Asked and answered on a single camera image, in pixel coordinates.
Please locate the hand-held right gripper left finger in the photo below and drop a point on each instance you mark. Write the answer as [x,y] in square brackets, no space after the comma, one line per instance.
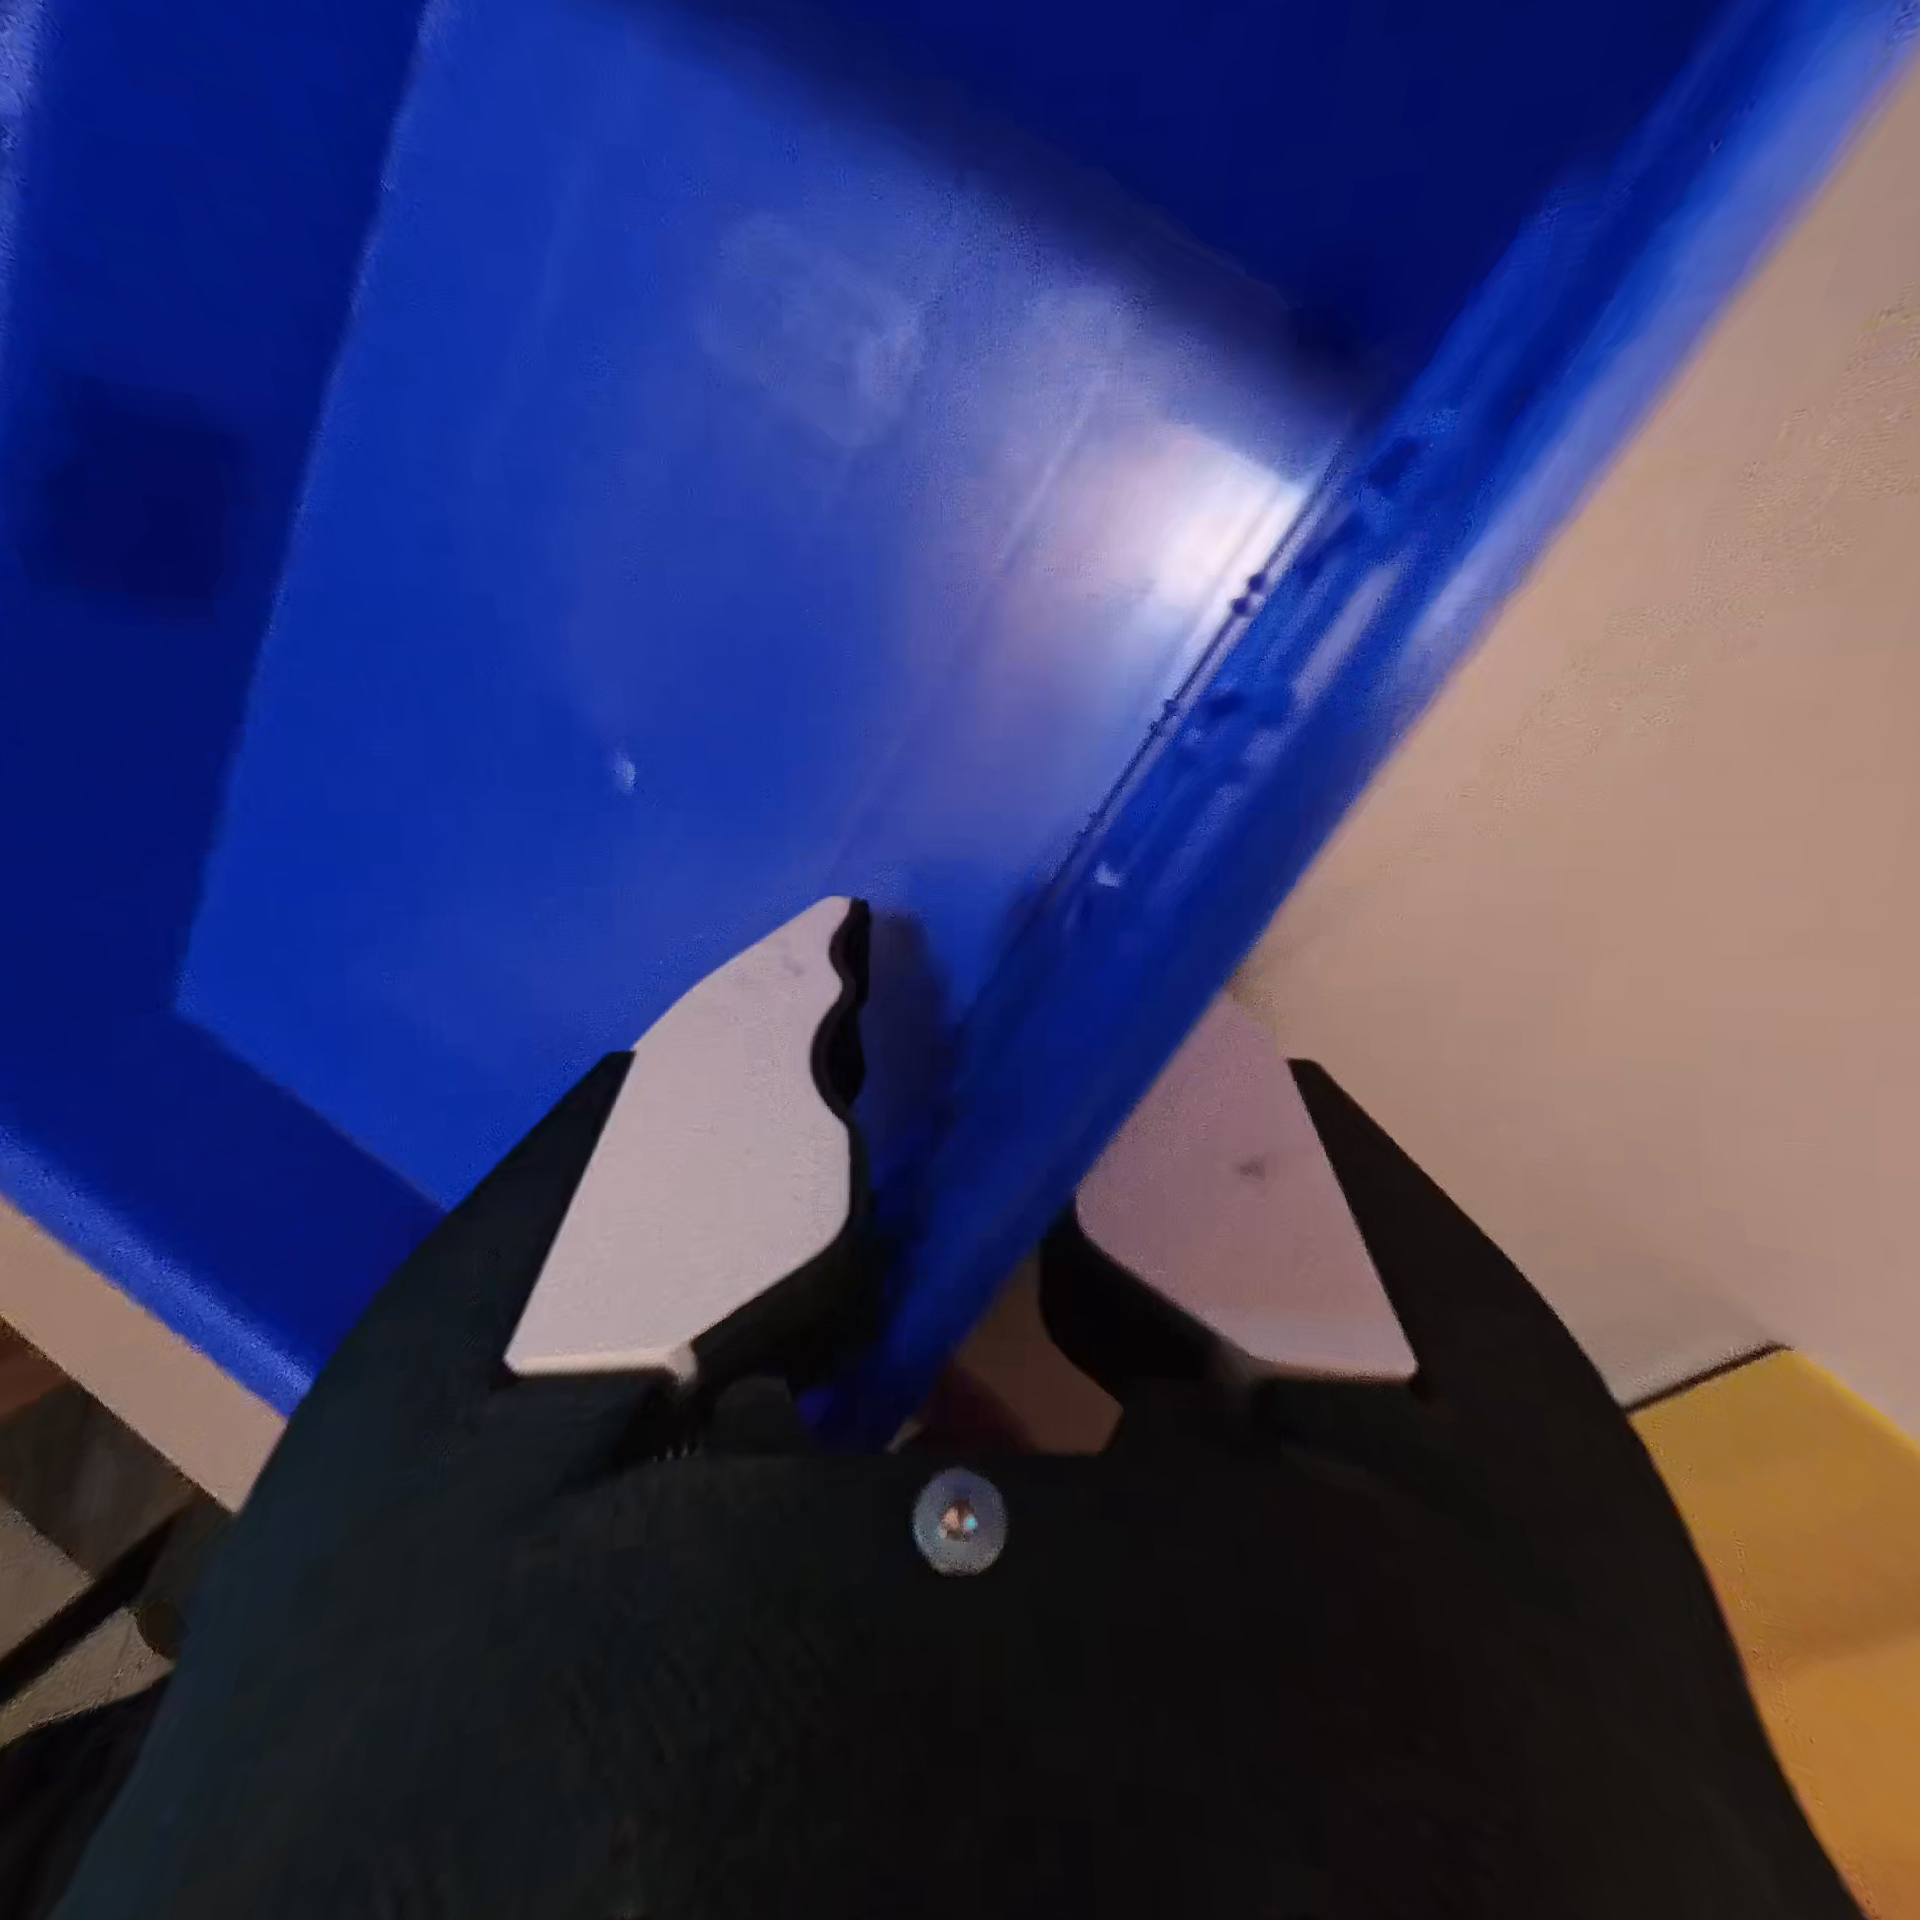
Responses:
[707,1186]

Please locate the large yellow storage bin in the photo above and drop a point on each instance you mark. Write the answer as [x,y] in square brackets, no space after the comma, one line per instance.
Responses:
[1814,1574]

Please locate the grey desk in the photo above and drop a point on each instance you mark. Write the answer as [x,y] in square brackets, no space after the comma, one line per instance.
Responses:
[1648,901]

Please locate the blue storage bin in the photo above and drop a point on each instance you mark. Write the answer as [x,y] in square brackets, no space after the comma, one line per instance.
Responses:
[674,526]

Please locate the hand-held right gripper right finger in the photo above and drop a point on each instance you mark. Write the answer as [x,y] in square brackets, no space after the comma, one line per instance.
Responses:
[1243,1186]

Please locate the person's right hand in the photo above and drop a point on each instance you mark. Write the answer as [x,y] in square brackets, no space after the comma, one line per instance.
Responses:
[998,1405]

